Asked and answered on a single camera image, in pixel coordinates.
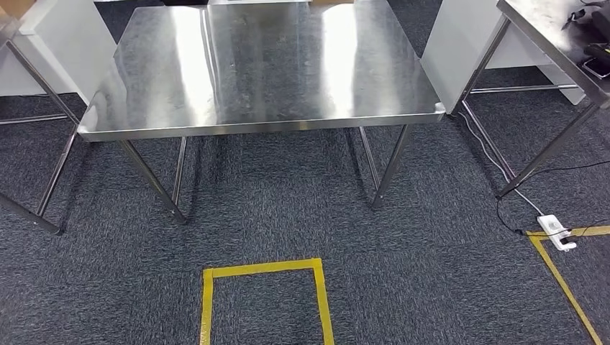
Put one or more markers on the brown cardboard box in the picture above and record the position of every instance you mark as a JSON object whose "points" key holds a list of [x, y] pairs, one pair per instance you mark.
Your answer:
{"points": [[333, 2]]}

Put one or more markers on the black smartphone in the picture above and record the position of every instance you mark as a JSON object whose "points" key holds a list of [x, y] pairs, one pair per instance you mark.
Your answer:
{"points": [[598, 69]]}

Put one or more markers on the stainless steel table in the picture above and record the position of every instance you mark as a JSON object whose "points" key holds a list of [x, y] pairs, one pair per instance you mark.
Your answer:
{"points": [[28, 215], [538, 24]]}

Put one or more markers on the white table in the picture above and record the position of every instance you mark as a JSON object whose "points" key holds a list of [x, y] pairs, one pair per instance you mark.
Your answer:
{"points": [[62, 47]]}

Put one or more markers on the stainless steel workbench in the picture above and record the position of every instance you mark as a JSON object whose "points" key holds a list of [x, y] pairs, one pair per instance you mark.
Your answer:
{"points": [[262, 62]]}

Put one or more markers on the black device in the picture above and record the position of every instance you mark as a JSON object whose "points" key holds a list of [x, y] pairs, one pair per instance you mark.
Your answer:
{"points": [[598, 50]]}

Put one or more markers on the white cabinet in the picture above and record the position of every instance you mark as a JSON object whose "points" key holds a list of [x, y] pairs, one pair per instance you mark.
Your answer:
{"points": [[452, 47]]}

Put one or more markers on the white power strip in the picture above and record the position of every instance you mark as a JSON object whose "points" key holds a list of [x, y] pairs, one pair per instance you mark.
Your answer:
{"points": [[553, 226]]}

